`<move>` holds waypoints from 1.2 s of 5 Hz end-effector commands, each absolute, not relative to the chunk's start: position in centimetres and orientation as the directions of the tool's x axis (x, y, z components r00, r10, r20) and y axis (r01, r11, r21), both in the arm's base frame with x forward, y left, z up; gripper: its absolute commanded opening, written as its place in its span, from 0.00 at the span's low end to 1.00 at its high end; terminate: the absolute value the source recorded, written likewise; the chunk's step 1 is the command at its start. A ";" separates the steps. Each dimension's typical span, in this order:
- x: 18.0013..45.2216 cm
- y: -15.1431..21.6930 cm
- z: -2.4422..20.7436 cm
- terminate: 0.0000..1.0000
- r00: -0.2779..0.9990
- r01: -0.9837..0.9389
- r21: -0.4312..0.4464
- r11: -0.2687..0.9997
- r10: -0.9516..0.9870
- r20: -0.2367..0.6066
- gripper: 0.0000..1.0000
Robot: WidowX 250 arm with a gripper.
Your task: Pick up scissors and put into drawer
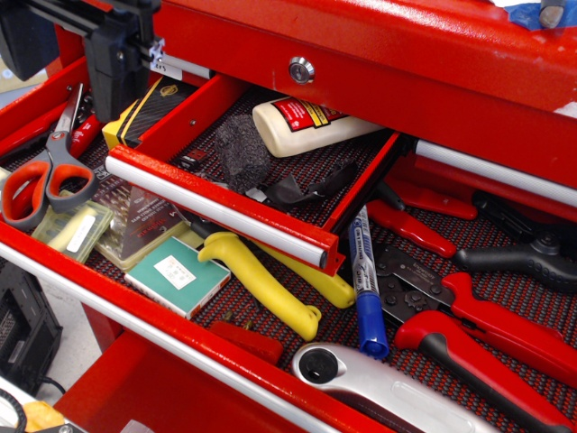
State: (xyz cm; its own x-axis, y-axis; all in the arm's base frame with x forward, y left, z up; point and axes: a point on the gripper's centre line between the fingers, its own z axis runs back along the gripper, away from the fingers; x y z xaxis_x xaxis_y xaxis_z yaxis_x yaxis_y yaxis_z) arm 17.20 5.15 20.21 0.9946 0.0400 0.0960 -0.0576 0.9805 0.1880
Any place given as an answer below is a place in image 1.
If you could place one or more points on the red handled pliers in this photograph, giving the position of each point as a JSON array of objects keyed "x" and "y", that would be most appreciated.
[{"x": 398, "y": 203}]

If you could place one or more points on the red tool chest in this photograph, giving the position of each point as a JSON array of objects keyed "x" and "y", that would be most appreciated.
[{"x": 478, "y": 103}]

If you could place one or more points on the red handled crimping tool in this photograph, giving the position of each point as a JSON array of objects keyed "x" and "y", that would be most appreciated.
[{"x": 440, "y": 317}]

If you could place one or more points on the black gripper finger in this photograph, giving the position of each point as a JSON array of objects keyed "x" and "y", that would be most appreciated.
[{"x": 115, "y": 81}]

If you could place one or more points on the clear drill bit case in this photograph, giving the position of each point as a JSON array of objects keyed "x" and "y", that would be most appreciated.
[{"x": 141, "y": 221}]

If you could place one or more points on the red grey handled scissors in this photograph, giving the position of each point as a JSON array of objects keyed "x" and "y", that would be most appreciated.
[{"x": 53, "y": 179}]

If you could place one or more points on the white glue bottle red label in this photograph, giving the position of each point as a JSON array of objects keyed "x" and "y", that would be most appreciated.
[{"x": 289, "y": 126}]

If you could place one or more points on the black foam roll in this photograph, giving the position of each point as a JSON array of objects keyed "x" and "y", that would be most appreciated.
[{"x": 244, "y": 158}]

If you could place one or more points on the small clear plastic bit box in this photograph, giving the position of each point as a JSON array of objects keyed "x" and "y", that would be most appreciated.
[{"x": 74, "y": 232}]

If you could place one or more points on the red handled wire stripper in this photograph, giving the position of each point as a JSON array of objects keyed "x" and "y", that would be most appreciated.
[{"x": 33, "y": 135}]

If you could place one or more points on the black yellow striped box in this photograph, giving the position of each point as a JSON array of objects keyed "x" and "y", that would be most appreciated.
[{"x": 163, "y": 96}]

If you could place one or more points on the large red open drawer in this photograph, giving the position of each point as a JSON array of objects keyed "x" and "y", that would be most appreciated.
[{"x": 132, "y": 311}]

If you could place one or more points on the yellow handled pliers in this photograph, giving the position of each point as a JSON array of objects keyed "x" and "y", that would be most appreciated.
[{"x": 228, "y": 248}]

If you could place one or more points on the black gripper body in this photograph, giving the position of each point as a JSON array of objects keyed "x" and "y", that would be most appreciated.
[{"x": 28, "y": 29}]

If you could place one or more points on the small red open drawer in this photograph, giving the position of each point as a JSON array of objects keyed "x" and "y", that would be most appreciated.
[{"x": 302, "y": 207}]

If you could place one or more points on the black electronic device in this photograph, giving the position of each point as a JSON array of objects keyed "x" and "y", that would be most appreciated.
[{"x": 30, "y": 332}]

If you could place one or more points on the blue marker pen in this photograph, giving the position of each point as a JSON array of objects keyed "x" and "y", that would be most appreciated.
[{"x": 372, "y": 330}]

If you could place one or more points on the blue tape piece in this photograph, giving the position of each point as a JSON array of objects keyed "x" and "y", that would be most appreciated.
[{"x": 541, "y": 15}]

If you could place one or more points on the green white small box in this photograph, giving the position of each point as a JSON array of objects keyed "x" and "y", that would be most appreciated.
[{"x": 172, "y": 276}]

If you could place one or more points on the small red black chip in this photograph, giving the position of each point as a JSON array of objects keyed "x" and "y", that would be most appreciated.
[{"x": 192, "y": 159}]

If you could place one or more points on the silver round lock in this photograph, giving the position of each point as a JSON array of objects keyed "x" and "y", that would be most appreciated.
[{"x": 301, "y": 70}]

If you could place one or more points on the black handled tool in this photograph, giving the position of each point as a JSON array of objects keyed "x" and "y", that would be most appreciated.
[{"x": 546, "y": 252}]

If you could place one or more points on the silver utility knife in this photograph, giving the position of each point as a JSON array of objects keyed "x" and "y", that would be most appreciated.
[{"x": 380, "y": 391}]

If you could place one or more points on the red plug adapter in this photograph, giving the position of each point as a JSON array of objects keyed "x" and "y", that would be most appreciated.
[{"x": 266, "y": 348}]

